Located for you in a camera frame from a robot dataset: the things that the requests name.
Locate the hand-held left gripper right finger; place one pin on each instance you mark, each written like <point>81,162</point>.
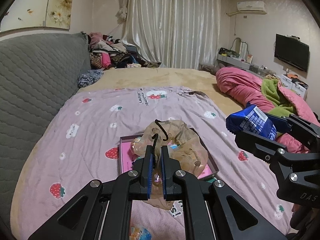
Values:
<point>163,172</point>

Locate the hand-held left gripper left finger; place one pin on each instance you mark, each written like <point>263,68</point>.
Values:
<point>150,170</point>

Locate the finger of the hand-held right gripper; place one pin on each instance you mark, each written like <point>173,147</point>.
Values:
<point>300,130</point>
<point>257,146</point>

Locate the rectangular blue biscuit packet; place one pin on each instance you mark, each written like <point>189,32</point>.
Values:
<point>250,120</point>

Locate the dark shallow cardboard box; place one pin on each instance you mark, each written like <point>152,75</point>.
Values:
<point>211,160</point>

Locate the white storage boxes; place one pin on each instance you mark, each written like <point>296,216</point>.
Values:
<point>292,83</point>

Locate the egg-shaped toy candy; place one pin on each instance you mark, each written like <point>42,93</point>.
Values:
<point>140,232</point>

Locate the pink quilt with green lining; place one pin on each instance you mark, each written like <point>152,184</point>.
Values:
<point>237,85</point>

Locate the purple strawberry print blanket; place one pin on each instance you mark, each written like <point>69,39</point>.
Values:
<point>87,130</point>

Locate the cluttered grey dresser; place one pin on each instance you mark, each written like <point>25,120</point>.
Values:
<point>232,58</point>

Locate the arched mirror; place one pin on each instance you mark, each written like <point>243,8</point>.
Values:
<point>243,47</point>

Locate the dark floral cushion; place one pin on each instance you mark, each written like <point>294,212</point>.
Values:
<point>90,78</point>

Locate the pile of clothes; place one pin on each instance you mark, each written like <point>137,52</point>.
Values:
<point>110,52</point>

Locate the white air conditioner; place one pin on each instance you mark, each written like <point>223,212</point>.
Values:
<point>251,6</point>

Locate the white shiny curtain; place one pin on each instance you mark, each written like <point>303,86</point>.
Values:
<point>175,25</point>

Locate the grey quilted headboard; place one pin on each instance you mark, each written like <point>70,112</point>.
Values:
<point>30,80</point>

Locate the black wall television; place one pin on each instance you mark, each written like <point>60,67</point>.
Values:
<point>291,51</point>

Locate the floral wall painting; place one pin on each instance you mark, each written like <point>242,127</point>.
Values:
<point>37,2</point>

